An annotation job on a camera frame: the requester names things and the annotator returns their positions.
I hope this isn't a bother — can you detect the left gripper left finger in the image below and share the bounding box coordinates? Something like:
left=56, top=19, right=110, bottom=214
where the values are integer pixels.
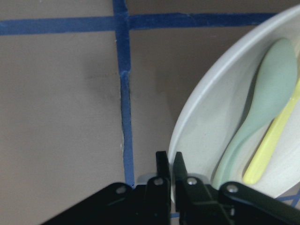
left=45, top=151, right=171, bottom=225

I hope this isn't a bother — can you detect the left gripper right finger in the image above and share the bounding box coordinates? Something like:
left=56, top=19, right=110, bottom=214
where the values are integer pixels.
left=173, top=152, right=300, bottom=225

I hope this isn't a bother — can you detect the yellow plastic fork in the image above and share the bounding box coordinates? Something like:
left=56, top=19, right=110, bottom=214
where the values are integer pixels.
left=243, top=81, right=300, bottom=185

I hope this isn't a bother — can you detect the white round plate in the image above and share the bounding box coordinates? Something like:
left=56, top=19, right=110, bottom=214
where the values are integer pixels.
left=168, top=6, right=300, bottom=197

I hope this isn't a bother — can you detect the light green plastic spoon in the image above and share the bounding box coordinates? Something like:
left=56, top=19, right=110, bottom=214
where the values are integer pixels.
left=212, top=38, right=297, bottom=188

